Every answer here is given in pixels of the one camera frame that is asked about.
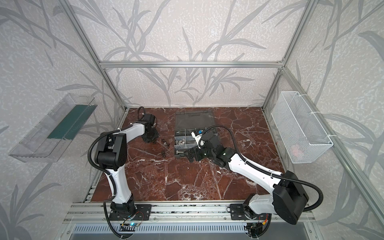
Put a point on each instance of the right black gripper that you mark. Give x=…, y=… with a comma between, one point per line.
x=195, y=152

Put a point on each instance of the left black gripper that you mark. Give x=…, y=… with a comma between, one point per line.
x=150, y=135

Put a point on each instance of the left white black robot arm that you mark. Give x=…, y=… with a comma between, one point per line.
x=108, y=154

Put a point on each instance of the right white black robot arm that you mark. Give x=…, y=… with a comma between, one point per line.
x=287, y=196

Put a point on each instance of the silver screws inside organizer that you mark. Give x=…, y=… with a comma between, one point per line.
x=180, y=143

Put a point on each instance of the pile of black nuts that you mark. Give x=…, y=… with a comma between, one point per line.
x=165, y=148

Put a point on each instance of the green electronics board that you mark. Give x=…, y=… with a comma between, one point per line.
x=129, y=227

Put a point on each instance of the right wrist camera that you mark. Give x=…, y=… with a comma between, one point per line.
x=197, y=135

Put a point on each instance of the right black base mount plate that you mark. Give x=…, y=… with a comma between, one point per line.
x=238, y=212

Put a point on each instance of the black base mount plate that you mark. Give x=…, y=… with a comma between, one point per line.
x=238, y=212
x=140, y=212

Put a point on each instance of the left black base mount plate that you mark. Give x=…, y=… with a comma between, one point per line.
x=140, y=212

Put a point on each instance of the clear plastic wall bin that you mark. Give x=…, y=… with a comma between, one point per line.
x=50, y=138

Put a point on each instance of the aluminium front rail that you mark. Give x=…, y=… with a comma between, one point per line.
x=163, y=212

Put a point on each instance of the white wire mesh basket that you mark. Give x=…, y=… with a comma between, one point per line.
x=302, y=134

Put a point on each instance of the aluminium cage frame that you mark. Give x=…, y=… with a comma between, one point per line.
x=361, y=181

